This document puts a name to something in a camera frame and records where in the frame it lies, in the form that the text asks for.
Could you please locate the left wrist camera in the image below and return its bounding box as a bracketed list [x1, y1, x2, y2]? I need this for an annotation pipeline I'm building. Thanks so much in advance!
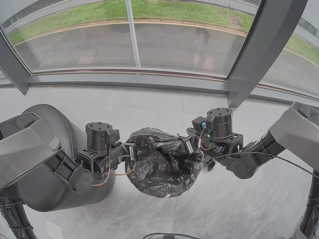
[106, 128, 121, 146]

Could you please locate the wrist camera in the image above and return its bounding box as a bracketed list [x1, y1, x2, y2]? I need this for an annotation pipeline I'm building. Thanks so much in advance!
[106, 128, 121, 146]
[191, 117, 207, 134]

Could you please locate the black plastic bag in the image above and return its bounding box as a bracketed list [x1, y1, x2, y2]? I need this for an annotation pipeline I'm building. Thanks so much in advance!
[125, 127, 206, 198]

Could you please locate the black cable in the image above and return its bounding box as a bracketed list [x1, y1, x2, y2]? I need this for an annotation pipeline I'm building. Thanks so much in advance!
[232, 151, 319, 179]

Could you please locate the crumpled black plastic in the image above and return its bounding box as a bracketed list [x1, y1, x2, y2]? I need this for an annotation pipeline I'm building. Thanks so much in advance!
[203, 158, 215, 172]

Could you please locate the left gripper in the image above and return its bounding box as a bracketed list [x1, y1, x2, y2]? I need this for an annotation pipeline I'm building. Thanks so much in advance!
[110, 143, 138, 170]

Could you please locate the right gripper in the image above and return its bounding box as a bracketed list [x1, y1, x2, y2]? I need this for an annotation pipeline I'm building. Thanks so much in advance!
[183, 127, 213, 158]

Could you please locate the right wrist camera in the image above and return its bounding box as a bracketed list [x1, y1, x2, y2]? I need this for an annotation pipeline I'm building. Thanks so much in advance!
[191, 117, 207, 134]

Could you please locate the window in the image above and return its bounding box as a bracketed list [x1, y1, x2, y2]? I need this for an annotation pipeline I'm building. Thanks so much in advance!
[0, 0, 319, 109]

